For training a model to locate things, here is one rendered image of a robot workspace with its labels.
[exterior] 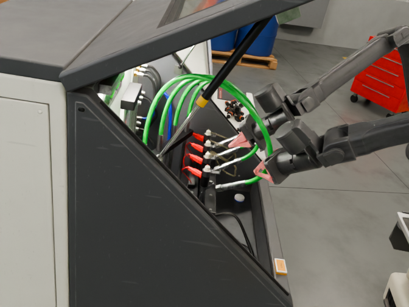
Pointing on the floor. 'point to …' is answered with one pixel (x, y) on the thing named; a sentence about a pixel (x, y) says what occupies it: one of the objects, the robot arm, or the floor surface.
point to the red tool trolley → (383, 84)
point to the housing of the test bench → (39, 142)
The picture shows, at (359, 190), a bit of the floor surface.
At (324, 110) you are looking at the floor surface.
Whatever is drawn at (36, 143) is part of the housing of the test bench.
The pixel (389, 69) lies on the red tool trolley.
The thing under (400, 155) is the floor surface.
